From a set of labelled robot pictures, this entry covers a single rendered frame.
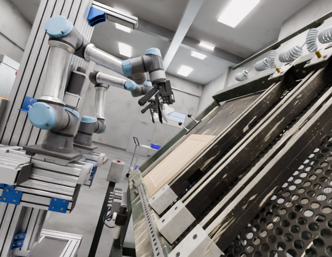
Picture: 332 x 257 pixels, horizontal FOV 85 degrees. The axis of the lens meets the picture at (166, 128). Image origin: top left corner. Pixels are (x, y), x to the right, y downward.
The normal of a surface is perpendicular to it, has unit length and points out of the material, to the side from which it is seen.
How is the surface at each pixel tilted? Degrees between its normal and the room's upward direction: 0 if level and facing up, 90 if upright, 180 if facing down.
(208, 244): 90
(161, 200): 90
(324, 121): 90
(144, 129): 90
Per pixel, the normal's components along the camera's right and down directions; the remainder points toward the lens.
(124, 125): 0.18, -0.02
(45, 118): -0.07, 0.05
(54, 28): -0.02, -0.21
